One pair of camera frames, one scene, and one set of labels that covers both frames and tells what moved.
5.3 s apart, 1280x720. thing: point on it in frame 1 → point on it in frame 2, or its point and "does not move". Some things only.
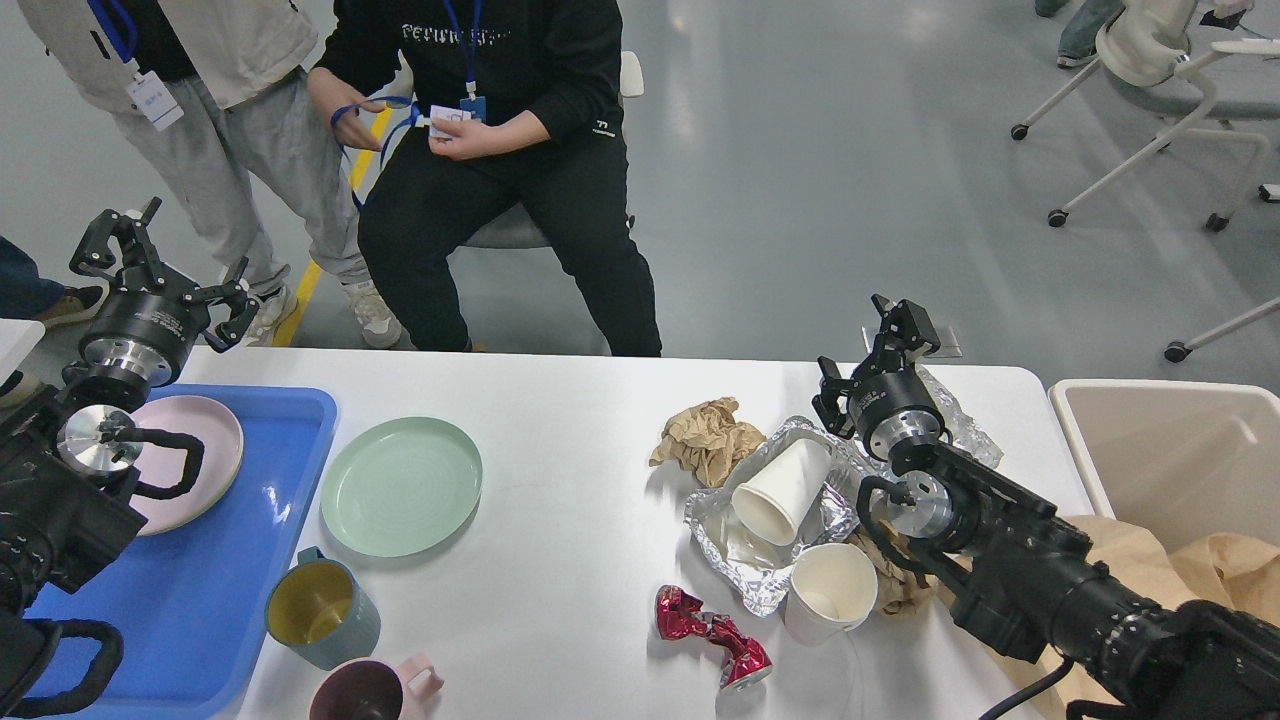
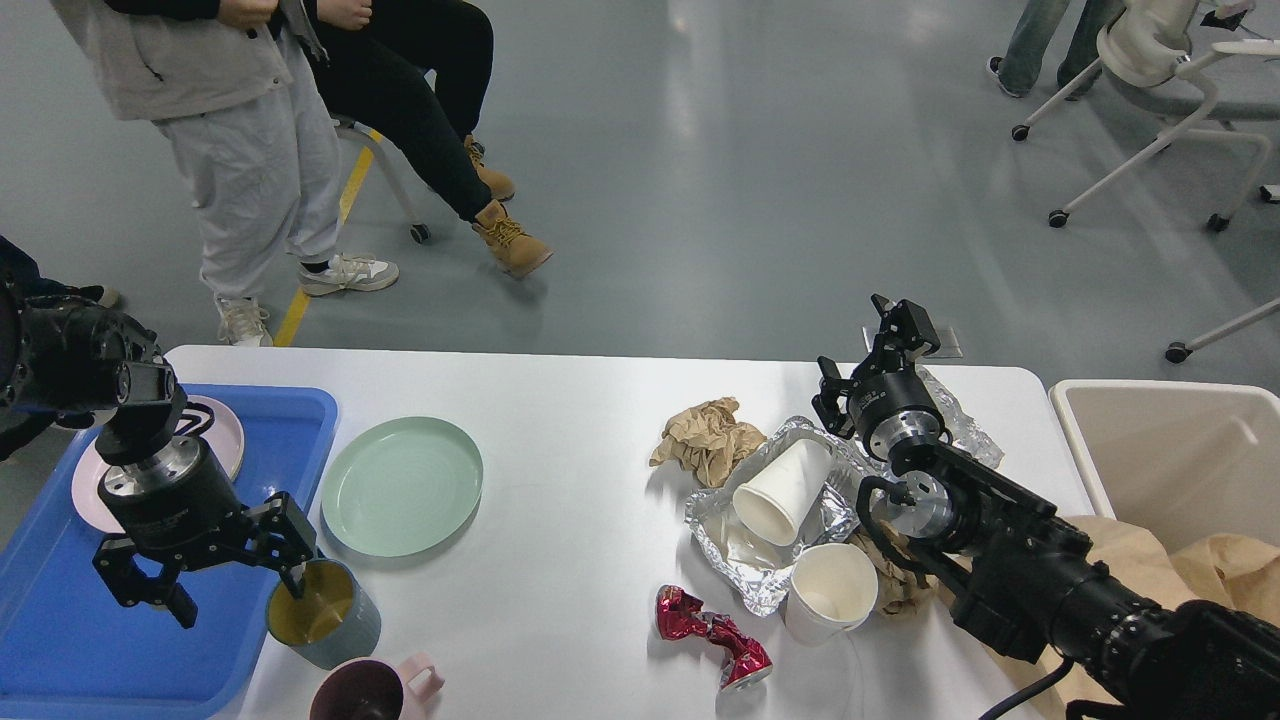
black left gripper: x=148 y=324 → x=179 y=497
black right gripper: x=889 y=403 does not move
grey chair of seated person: x=514 y=228 → x=420 y=232
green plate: x=401 y=486 does not move
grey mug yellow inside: x=316 y=607 does not move
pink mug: x=374 y=689 does not move
